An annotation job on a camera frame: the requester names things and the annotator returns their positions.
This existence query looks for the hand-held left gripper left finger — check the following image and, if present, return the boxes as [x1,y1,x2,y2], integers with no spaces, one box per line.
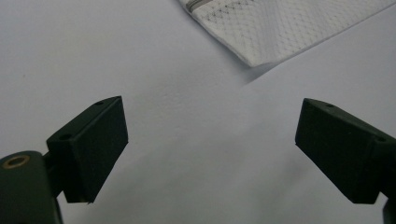
[46,95,129,204]

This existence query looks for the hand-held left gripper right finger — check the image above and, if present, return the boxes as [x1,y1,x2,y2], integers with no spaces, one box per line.
[294,97,396,205]

